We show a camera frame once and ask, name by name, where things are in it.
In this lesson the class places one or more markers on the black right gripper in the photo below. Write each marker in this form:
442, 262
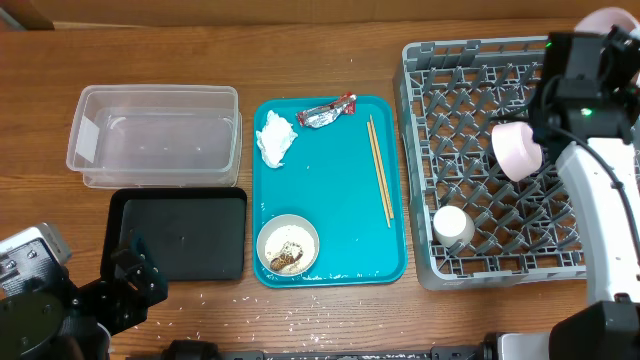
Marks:
542, 132

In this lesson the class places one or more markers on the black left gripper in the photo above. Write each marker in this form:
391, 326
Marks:
130, 305

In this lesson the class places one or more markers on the white round plate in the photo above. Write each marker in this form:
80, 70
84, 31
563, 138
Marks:
600, 20

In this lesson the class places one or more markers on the pink bowl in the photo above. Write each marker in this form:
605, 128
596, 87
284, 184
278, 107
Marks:
517, 154

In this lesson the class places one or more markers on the beige cup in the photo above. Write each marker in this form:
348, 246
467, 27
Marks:
452, 225

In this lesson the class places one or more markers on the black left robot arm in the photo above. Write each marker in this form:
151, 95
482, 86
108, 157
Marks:
44, 315

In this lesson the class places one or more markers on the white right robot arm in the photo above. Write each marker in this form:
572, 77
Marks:
599, 177

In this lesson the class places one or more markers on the grey dishwasher rack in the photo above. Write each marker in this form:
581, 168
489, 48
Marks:
448, 94

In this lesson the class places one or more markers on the black tray bin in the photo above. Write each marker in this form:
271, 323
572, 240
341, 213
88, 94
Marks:
192, 234

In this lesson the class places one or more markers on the clear plastic bin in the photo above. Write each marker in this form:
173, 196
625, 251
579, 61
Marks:
156, 135

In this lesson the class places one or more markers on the grey bowl with food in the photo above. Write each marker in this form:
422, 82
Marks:
287, 245

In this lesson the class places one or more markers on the wooden chopstick right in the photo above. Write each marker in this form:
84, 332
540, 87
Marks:
381, 164

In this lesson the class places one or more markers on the wooden chopstick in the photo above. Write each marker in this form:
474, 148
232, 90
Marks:
381, 164
378, 175

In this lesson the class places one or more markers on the wooden chopstick left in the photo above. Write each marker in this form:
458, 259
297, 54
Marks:
378, 175

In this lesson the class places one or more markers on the crumpled white napkin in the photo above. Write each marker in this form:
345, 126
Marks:
274, 139

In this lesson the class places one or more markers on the teal serving tray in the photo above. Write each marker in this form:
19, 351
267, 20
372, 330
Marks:
329, 178

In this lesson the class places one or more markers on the red silver snack wrapper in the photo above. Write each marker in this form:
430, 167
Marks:
321, 116

